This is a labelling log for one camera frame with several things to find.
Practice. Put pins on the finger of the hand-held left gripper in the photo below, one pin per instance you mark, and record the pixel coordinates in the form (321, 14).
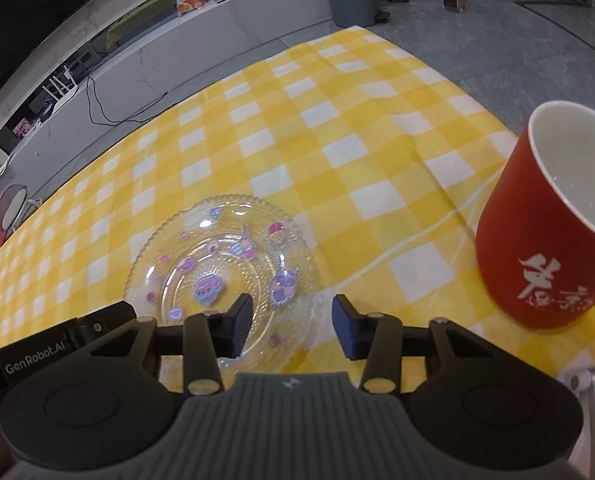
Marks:
(104, 322)

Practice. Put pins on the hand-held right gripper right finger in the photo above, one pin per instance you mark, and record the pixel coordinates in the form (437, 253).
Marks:
(345, 332)

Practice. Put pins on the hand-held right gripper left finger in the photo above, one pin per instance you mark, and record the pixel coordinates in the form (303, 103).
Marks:
(241, 327)

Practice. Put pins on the clear glass plate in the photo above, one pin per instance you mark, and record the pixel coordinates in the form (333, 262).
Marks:
(217, 240)

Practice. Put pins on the yellow checked tablecloth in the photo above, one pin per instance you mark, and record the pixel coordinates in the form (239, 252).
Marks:
(327, 135)

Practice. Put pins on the red cup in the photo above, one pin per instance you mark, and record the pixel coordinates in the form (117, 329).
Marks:
(532, 240)

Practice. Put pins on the pink photo card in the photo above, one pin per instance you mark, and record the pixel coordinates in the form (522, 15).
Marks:
(22, 127)

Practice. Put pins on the white router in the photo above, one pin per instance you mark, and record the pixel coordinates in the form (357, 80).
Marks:
(59, 91)

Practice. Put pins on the white tv cabinet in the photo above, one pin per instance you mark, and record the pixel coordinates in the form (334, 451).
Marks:
(202, 50)

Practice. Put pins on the black television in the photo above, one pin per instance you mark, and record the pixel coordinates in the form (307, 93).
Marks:
(32, 20)

